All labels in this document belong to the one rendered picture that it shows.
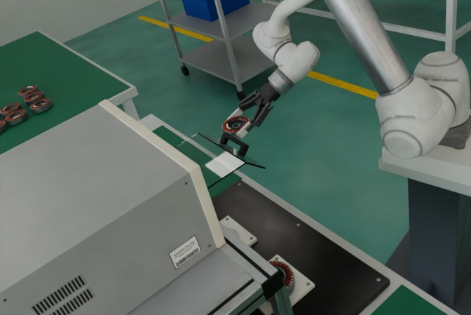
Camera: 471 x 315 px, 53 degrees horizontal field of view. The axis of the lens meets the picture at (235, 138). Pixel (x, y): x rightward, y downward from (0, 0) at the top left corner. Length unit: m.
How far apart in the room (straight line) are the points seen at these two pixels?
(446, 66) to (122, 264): 1.08
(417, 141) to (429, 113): 0.09
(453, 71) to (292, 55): 0.56
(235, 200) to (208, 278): 0.69
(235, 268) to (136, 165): 0.27
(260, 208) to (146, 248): 0.72
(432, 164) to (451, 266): 0.54
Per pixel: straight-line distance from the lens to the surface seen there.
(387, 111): 1.39
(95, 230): 0.82
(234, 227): 1.49
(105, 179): 0.92
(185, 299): 0.92
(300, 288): 1.30
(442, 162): 1.58
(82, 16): 6.47
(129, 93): 2.63
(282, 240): 1.43
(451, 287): 2.11
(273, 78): 1.76
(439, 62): 1.54
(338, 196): 2.67
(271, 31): 1.80
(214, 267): 0.95
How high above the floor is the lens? 1.81
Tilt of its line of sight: 33 degrees down
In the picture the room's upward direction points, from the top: 15 degrees counter-clockwise
